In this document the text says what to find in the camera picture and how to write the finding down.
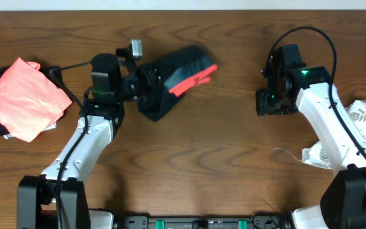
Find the black folded garment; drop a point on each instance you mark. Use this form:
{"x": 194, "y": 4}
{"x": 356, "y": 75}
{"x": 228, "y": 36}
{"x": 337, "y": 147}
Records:
{"x": 46, "y": 72}

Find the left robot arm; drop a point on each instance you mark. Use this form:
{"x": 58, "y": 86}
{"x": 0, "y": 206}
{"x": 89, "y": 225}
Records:
{"x": 56, "y": 198}

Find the white fern print cloth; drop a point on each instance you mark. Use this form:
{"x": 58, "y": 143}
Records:
{"x": 316, "y": 156}

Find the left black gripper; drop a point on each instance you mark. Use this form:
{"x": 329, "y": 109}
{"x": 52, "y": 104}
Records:
{"x": 147, "y": 79}

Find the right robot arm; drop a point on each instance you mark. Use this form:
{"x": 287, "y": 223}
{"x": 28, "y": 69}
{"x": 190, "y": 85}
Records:
{"x": 343, "y": 205}

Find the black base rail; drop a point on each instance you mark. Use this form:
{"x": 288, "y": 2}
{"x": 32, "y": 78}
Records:
{"x": 199, "y": 223}

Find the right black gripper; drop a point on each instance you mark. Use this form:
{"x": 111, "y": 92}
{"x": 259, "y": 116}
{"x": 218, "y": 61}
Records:
{"x": 262, "y": 105}

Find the black leggings with red waistband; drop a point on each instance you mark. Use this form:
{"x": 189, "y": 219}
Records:
{"x": 172, "y": 76}

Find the pink folded cloth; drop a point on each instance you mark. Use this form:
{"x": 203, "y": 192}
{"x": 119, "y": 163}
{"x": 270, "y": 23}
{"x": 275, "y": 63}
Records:
{"x": 29, "y": 101}

